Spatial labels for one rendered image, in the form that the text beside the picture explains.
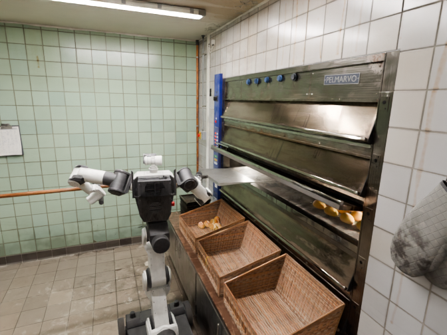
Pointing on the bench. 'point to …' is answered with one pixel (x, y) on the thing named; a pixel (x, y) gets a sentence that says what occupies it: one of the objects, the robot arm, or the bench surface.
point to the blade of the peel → (225, 176)
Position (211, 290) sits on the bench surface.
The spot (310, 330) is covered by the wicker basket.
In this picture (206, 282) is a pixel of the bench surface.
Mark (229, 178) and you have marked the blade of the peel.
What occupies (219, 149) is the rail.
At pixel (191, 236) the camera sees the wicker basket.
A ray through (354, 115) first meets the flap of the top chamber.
